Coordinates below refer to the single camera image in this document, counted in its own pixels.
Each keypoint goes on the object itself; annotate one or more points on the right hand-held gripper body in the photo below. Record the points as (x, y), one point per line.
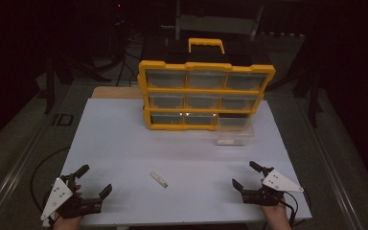
(268, 191)

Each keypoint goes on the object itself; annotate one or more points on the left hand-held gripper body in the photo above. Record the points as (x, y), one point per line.
(76, 204)

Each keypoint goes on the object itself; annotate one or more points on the clear plastic drawer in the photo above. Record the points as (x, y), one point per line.
(234, 132)

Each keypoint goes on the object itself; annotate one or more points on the small white strip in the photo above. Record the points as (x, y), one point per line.
(158, 179)

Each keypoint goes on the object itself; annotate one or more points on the yellow black drawer organizer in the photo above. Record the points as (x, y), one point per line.
(204, 96)

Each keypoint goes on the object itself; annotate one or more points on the person's left hand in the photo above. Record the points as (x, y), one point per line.
(66, 223)

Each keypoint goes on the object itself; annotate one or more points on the person's right hand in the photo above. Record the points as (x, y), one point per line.
(277, 217)

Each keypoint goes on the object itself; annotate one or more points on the wooden board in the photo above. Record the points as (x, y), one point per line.
(116, 92)

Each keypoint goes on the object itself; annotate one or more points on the dark metal stand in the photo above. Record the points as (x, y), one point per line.
(52, 83)
(313, 92)

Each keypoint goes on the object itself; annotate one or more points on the metal floor rail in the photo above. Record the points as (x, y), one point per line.
(22, 159)
(332, 166)

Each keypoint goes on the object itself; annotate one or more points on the grey metal frame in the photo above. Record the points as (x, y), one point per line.
(215, 24)

